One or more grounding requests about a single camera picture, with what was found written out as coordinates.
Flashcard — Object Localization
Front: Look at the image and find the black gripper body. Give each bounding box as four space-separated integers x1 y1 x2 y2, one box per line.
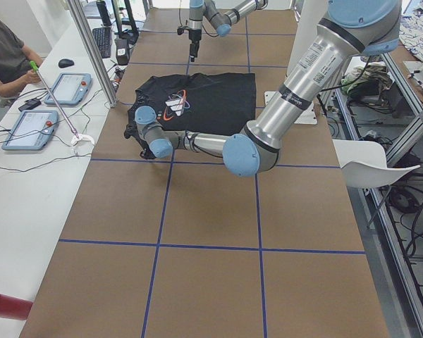
188 29 201 56
136 136 155 159

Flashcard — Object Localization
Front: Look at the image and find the black graphic t-shirt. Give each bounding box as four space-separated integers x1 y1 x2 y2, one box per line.
124 73 257 139

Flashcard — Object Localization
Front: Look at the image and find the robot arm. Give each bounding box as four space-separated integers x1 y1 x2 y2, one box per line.
177 0 268 62
133 1 401 177

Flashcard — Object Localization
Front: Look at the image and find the pile of clothes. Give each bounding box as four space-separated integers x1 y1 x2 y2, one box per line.
341 63 393 100

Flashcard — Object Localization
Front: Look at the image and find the black keyboard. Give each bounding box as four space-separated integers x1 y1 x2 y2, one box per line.
92 27 111 58

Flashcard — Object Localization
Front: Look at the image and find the far teach pendant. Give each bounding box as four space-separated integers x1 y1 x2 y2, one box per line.
51 73 92 106

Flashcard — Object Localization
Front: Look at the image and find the teach pendant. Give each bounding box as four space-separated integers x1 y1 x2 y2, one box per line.
1 110 59 151
51 73 92 106

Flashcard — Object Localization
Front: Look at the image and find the near teach pendant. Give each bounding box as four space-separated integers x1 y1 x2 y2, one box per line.
1 110 59 151

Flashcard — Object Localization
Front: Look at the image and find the black computer mouse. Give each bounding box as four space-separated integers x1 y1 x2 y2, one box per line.
58 58 75 68

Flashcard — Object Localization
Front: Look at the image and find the black power adapter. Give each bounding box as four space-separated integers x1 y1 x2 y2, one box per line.
18 99 41 111

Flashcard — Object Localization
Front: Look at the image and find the reacher grabber stick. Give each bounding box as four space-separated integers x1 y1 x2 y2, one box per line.
30 61 95 147

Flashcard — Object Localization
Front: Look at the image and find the seated person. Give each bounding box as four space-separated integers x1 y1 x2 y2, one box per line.
0 21 43 98

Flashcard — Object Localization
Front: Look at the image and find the white plastic chair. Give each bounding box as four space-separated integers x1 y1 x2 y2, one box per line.
333 139 420 189

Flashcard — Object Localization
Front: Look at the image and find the red cylinder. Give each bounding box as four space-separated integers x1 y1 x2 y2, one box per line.
0 294 33 320

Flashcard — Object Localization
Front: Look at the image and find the aluminium frame post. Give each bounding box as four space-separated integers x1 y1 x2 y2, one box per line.
66 0 117 108

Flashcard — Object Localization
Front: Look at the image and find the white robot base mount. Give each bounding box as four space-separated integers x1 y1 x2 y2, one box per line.
264 90 319 126

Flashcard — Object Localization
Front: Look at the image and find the aluminium side frame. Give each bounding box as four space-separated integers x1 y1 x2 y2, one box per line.
333 47 423 337

